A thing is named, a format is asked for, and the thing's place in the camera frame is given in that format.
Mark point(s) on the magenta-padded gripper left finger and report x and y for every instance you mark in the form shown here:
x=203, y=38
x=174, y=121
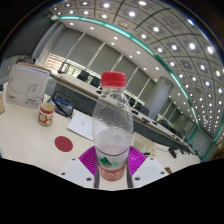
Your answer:
x=87, y=161

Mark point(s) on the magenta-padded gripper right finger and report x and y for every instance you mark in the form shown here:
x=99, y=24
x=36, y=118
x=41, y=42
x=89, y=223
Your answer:
x=137, y=161

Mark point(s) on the clear red-capped water bottle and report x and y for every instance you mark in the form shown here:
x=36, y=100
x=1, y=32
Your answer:
x=112, y=116

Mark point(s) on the flat round red coaster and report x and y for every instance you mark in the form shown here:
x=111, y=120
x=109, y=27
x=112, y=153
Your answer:
x=63, y=144

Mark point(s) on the white printed paper sheet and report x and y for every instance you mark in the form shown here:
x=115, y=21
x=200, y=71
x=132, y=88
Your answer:
x=81, y=125

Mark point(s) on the red floral mug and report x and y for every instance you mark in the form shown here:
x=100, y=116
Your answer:
x=46, y=116

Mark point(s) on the black desk console with screen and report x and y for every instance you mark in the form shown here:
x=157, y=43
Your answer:
x=63, y=102

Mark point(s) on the long curved conference desk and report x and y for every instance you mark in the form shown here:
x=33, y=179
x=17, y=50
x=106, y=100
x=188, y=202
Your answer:
x=78, y=88

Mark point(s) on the black office chairs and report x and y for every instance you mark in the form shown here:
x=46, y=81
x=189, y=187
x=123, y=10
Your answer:
x=83, y=76

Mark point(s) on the white paper carton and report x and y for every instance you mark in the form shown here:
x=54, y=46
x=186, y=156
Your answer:
x=26, y=85

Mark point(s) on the ceiling lights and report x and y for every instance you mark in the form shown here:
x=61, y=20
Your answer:
x=132, y=14

